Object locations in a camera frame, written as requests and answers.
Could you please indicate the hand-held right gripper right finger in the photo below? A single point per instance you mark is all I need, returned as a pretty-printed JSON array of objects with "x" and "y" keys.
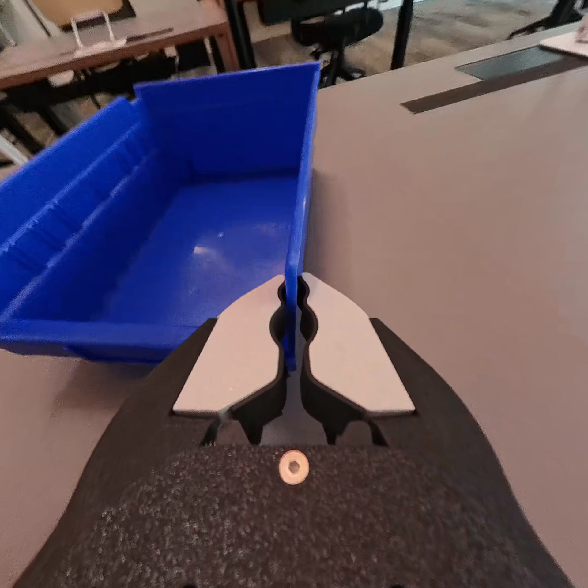
[{"x": 358, "y": 367}]

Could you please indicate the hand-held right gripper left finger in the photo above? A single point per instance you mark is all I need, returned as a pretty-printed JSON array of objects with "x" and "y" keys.
[{"x": 229, "y": 367}]

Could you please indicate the blue object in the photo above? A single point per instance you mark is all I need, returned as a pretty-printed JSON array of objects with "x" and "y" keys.
[{"x": 183, "y": 257}]

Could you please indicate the beige board stand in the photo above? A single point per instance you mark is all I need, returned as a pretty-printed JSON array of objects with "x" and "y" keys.
[{"x": 99, "y": 43}]

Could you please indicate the black office chair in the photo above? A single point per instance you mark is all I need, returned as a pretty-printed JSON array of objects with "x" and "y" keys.
[
  {"x": 551, "y": 18},
  {"x": 340, "y": 23}
]

